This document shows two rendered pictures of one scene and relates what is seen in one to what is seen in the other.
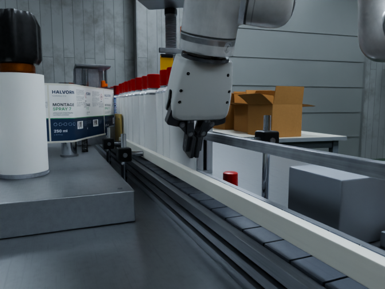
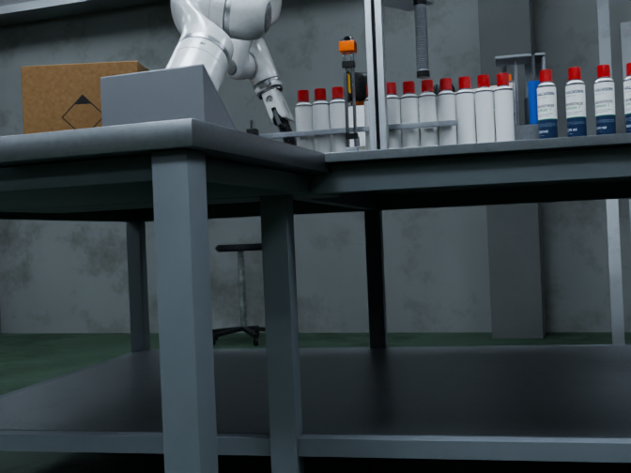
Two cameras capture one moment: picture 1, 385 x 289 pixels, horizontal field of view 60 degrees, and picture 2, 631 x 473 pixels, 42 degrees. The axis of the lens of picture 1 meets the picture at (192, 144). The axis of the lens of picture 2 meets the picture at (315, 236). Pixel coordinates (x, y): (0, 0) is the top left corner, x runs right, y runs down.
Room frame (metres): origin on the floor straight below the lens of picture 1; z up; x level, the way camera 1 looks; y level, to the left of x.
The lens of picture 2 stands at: (2.01, -1.92, 0.65)
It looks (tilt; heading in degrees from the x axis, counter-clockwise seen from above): 0 degrees down; 125
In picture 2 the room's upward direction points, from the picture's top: 2 degrees counter-clockwise
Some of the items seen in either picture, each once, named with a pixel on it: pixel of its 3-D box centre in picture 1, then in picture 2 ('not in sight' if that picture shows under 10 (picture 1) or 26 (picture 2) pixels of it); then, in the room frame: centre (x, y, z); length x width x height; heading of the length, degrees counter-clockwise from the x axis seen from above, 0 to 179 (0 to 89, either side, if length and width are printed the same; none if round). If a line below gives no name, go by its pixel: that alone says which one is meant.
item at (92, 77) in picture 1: (94, 105); (521, 103); (1.15, 0.34, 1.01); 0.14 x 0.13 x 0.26; 22
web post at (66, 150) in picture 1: (67, 120); not in sight; (0.85, 0.32, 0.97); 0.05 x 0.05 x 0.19
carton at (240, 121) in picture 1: (255, 110); not in sight; (3.02, -0.58, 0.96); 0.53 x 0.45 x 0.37; 108
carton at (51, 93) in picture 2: not in sight; (95, 123); (0.28, -0.47, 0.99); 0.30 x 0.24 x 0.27; 34
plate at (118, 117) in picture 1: (117, 127); not in sight; (1.06, 0.24, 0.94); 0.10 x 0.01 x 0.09; 22
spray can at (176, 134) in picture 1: (183, 120); (304, 125); (0.62, 0.02, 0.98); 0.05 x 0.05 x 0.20
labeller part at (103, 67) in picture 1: (91, 67); (519, 59); (1.15, 0.34, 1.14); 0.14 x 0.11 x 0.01; 22
